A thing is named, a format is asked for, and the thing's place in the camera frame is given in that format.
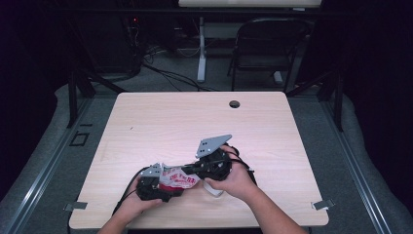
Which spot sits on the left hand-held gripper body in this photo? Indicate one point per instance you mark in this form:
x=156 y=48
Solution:
x=149 y=191

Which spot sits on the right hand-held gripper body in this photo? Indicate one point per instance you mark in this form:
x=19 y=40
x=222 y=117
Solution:
x=216 y=165

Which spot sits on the pink plastic bag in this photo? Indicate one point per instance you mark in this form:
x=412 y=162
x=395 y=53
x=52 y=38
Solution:
x=177 y=178

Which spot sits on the clear container with black lid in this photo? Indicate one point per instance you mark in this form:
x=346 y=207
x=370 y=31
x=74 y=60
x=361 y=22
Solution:
x=214 y=191

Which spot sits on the person's left hand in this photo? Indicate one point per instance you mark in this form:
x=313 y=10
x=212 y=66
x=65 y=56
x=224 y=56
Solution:
x=136 y=206

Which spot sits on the person's right hand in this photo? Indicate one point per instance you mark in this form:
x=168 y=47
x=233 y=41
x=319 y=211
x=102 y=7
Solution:
x=240 y=182

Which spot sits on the white desk foot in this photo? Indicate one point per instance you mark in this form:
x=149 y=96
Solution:
x=278 y=78

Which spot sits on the white desk leg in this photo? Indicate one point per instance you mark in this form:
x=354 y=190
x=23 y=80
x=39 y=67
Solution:
x=202 y=58

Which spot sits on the black metal stand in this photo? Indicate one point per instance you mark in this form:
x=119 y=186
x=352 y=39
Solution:
x=73 y=97
x=338 y=100

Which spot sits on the black folding chair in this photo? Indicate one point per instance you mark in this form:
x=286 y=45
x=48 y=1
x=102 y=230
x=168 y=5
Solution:
x=269 y=48

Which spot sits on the dark computer tower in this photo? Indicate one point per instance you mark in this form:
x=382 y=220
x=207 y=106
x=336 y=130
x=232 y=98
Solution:
x=113 y=45

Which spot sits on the white desk top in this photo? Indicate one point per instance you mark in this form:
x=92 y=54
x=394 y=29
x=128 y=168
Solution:
x=250 y=3

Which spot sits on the grey metal table bracket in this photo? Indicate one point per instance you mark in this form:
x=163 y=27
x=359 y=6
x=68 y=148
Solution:
x=76 y=205
x=323 y=204

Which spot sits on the aluminium floor rail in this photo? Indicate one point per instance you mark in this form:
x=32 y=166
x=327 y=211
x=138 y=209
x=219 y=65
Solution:
x=42 y=175
x=357 y=175

